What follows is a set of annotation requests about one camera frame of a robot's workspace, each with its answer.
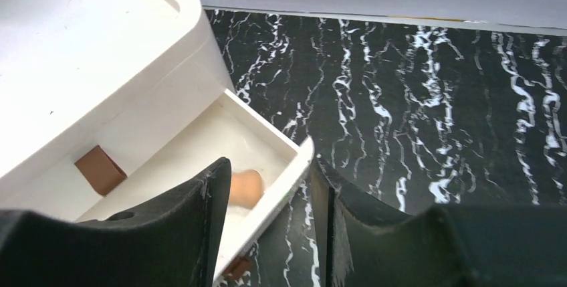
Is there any white drawer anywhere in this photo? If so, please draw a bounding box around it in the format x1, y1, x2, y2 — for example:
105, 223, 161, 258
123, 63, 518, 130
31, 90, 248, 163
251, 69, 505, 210
78, 90, 314, 286

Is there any beige makeup sponge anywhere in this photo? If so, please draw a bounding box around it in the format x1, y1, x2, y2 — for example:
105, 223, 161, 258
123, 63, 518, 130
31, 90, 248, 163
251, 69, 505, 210
228, 169, 265, 209

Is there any white drawer organizer box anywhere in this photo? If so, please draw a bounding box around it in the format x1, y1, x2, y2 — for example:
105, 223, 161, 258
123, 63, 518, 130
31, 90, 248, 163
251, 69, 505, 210
1, 0, 233, 221

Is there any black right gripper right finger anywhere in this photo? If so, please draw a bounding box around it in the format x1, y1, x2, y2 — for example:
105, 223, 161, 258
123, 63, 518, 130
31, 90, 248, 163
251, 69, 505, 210
310, 158, 566, 286

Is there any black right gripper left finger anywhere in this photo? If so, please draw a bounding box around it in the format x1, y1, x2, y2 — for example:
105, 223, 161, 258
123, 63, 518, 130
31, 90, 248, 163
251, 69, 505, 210
1, 157, 231, 286

